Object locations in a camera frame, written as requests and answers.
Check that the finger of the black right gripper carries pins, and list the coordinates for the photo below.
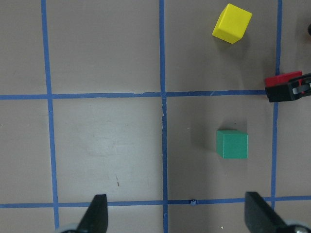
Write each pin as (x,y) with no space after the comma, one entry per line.
(294,89)

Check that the green wooden block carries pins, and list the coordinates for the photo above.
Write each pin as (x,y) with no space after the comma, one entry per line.
(232,144)

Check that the red wooden block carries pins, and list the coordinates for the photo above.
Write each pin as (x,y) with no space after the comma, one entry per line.
(282,78)

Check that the yellow wooden block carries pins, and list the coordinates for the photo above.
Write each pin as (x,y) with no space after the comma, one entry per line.
(232,24)

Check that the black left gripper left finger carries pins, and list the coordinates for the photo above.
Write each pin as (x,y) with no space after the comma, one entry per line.
(95,219)

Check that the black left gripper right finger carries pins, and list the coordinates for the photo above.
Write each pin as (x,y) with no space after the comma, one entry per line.
(259,217)

